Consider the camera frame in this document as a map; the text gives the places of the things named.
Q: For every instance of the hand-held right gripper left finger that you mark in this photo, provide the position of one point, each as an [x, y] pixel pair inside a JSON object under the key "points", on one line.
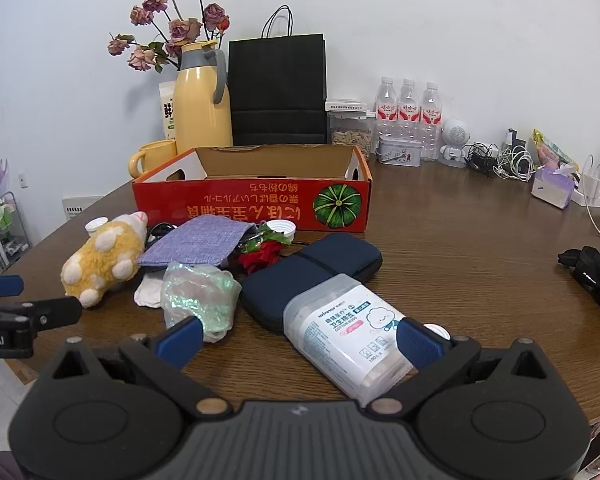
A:
{"points": [[182, 336]]}

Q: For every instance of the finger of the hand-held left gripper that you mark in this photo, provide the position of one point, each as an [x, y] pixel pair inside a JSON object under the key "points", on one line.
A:
{"points": [[55, 310], [0, 286]]}

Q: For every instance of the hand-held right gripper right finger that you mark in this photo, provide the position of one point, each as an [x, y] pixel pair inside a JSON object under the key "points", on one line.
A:
{"points": [[419, 344]]}

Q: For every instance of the white bottle cap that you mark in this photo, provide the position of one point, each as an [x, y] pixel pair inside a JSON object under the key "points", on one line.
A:
{"points": [[436, 331], [97, 224], [284, 229]]}

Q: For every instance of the clear plastic bag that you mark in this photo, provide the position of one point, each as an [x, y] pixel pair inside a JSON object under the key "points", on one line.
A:
{"points": [[200, 295]]}

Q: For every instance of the white cloth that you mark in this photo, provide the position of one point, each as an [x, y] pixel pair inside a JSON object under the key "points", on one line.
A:
{"points": [[147, 292]]}

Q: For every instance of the yellow plush toy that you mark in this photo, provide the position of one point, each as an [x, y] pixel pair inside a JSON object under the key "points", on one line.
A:
{"points": [[110, 255]]}

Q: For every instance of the clear cotton swab box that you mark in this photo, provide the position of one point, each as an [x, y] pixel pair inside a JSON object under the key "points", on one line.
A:
{"points": [[340, 330]]}

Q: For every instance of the purple cloth pouch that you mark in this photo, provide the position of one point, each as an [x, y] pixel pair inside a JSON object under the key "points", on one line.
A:
{"points": [[195, 242]]}

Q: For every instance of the navy zip case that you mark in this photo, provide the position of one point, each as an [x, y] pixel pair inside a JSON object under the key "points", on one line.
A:
{"points": [[275, 285]]}

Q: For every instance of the red artificial rose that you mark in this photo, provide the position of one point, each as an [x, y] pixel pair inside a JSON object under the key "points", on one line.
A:
{"points": [[260, 255]]}

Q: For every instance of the red cardboard box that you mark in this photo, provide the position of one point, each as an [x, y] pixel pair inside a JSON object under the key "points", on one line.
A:
{"points": [[220, 205]]}

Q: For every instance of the metal storage rack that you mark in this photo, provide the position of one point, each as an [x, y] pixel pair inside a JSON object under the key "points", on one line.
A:
{"points": [[5, 232]]}

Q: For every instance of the yellow mug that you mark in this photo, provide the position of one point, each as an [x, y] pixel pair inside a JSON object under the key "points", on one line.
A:
{"points": [[157, 157]]}

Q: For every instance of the white printed tin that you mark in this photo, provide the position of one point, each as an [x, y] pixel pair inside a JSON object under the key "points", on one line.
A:
{"points": [[400, 152]]}

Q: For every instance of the purple tissue pack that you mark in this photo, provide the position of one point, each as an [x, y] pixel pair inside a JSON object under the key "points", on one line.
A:
{"points": [[552, 190]]}

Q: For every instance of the clear lidded food container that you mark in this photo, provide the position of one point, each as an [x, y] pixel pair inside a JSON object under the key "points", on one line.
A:
{"points": [[350, 135]]}

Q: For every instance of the white drink carton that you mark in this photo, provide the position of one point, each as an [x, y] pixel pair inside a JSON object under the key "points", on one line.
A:
{"points": [[167, 110]]}

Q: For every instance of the yellow thermos jug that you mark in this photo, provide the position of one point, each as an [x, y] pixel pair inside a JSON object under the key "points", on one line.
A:
{"points": [[202, 110]]}

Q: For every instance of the colourful snack packet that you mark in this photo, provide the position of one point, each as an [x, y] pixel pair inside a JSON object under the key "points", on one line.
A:
{"points": [[552, 152]]}

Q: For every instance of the white power strip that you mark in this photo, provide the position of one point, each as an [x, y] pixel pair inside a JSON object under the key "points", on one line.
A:
{"points": [[592, 185]]}

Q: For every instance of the black paper bag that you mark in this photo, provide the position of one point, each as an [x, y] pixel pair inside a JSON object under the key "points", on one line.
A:
{"points": [[277, 90]]}

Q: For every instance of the dried pink flower bouquet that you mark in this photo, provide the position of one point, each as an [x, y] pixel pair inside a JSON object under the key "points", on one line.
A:
{"points": [[185, 30]]}

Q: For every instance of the white leaflet on wall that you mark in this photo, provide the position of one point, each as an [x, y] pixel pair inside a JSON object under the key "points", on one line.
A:
{"points": [[82, 206]]}

